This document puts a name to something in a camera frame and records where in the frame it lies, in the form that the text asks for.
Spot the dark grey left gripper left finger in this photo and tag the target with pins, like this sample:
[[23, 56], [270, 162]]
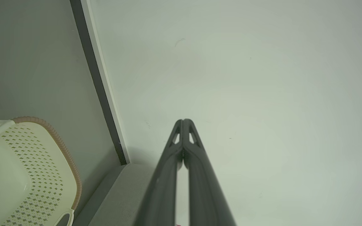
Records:
[[165, 188]]

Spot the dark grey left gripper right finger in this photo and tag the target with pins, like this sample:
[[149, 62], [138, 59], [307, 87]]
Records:
[[204, 188]]

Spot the cream perforated laundry basket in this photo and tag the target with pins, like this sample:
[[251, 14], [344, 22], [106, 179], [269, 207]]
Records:
[[33, 175]]

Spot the grey and white baseboard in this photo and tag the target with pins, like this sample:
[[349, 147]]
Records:
[[99, 81]]

